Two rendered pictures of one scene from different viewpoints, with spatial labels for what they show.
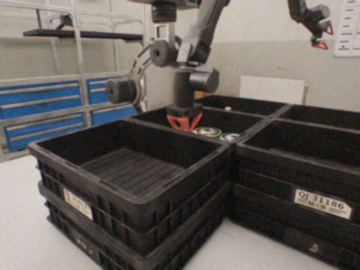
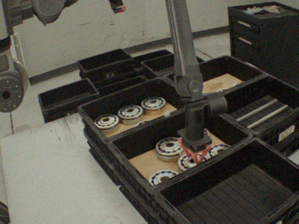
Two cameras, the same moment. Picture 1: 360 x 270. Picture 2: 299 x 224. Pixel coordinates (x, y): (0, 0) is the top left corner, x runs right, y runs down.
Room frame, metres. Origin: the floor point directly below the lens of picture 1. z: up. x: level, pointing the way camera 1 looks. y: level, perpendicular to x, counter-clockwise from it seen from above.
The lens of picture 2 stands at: (0.42, 0.81, 1.59)
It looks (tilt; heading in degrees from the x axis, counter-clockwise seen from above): 30 degrees down; 296
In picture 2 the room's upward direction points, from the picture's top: 7 degrees counter-clockwise
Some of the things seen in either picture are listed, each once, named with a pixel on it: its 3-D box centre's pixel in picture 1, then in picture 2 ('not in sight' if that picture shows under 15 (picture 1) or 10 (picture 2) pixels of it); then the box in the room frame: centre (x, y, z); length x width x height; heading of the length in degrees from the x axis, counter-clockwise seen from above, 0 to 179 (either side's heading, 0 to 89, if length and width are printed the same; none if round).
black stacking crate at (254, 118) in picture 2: (330, 167); (263, 113); (0.51, -0.38, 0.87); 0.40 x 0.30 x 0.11; 53
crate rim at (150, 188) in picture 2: (196, 121); (181, 142); (0.75, -0.06, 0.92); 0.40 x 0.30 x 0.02; 53
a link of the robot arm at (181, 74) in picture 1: (187, 79); (196, 111); (0.69, -0.02, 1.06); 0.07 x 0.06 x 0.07; 46
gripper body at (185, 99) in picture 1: (185, 99); (194, 130); (0.69, -0.02, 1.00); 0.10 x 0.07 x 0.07; 141
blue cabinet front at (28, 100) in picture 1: (46, 113); not in sight; (2.12, 1.27, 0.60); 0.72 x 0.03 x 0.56; 137
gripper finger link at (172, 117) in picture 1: (182, 123); (196, 151); (0.69, -0.01, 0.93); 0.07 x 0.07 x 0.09; 51
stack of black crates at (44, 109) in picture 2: not in sight; (73, 122); (1.82, -0.81, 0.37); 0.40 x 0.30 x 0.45; 47
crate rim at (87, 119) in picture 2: (234, 105); (136, 106); (0.99, -0.24, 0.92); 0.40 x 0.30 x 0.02; 53
